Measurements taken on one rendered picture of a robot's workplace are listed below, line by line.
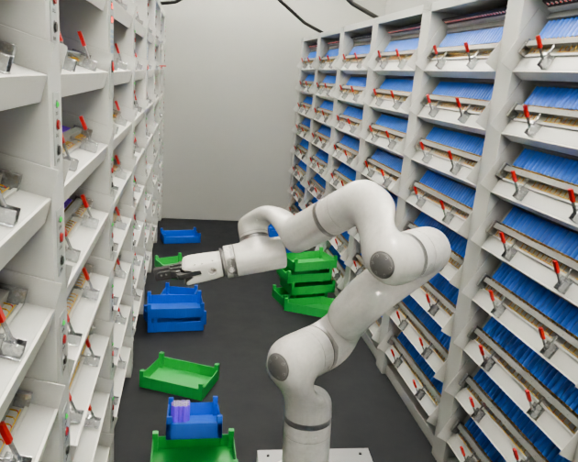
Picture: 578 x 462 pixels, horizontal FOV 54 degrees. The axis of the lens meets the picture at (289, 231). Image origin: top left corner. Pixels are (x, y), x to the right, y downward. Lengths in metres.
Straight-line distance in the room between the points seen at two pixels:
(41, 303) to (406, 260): 0.66
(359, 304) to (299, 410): 0.34
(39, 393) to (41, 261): 0.26
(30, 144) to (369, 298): 0.71
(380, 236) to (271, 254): 0.41
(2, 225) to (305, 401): 0.82
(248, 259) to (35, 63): 0.69
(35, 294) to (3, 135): 0.28
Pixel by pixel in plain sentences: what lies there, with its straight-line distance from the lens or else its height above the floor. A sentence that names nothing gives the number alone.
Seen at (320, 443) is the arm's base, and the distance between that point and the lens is 1.47.
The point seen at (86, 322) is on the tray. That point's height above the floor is 0.76.
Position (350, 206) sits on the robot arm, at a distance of 1.19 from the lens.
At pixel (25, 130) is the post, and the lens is 1.02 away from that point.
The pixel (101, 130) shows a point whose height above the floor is 1.19.
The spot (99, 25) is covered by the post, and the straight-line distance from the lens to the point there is 1.70.
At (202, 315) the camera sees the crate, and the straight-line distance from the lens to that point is 3.14.
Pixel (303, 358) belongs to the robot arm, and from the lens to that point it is 1.31.
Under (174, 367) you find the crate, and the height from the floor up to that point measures 0.01.
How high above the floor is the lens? 1.38
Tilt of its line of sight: 15 degrees down
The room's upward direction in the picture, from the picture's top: 5 degrees clockwise
